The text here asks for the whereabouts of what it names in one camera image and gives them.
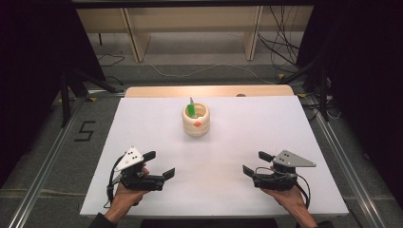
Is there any left hand-held gripper cable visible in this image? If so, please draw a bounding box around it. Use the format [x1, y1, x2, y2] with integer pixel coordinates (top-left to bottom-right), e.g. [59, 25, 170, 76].
[105, 155, 125, 209]

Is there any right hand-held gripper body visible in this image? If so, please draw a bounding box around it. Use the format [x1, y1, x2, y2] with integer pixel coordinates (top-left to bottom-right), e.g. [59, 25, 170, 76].
[251, 149, 317, 192]

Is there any bundle of black cables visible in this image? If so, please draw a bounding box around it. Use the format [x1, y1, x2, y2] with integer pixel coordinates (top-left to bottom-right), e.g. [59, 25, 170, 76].
[256, 5, 302, 74]

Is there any cream ribbed pen holder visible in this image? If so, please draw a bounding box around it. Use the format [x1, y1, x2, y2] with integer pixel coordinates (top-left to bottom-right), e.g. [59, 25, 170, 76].
[182, 103, 211, 138]

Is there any black tripod stand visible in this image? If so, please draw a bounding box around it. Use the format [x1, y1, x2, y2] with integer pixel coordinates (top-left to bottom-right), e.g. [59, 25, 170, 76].
[58, 67, 121, 128]

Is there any hand-held gripper cable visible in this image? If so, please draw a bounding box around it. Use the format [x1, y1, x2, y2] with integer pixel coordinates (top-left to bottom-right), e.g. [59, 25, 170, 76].
[105, 155, 125, 209]
[255, 165, 313, 211]

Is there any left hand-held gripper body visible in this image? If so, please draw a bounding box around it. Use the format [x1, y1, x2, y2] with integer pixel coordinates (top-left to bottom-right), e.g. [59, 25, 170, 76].
[113, 145, 166, 192]

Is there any person's dark clothing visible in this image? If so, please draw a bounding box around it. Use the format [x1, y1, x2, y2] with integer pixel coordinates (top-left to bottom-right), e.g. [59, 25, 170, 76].
[141, 218, 278, 228]

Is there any white board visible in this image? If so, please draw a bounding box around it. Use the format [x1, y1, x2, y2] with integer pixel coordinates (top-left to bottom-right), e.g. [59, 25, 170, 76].
[79, 95, 350, 218]

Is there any green highlighter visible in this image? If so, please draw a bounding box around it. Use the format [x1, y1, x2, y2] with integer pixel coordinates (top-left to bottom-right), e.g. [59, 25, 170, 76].
[186, 103, 199, 120]

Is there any right hand-held gripper cable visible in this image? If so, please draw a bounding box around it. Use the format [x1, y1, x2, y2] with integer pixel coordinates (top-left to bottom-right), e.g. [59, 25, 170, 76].
[255, 165, 313, 211]

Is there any person's left hand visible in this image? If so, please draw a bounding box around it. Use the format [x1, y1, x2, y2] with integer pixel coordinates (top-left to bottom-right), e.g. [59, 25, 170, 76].
[106, 166, 150, 221]

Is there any wooden table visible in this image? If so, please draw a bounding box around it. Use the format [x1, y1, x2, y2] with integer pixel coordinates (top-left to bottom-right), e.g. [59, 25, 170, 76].
[125, 84, 295, 99]

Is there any person's right hand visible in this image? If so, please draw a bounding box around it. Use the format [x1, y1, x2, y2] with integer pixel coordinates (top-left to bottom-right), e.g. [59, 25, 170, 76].
[259, 165, 311, 220]

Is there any dark curtain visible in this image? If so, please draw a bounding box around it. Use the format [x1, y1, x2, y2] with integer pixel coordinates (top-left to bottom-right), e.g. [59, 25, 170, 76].
[297, 0, 403, 201]
[0, 0, 106, 188]

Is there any light wooden desk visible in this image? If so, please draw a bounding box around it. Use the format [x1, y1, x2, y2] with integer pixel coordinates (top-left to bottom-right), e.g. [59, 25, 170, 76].
[75, 5, 315, 63]

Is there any black metal stand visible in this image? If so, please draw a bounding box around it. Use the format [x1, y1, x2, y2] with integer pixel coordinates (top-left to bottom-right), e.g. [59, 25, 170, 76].
[278, 31, 333, 124]

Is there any aluminium floor rail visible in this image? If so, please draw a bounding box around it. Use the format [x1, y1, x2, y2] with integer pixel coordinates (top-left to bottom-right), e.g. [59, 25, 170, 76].
[8, 94, 93, 228]
[308, 94, 387, 228]

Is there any thin black floor cable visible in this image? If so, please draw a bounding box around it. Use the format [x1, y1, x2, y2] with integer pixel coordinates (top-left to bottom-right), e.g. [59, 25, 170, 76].
[94, 54, 126, 67]

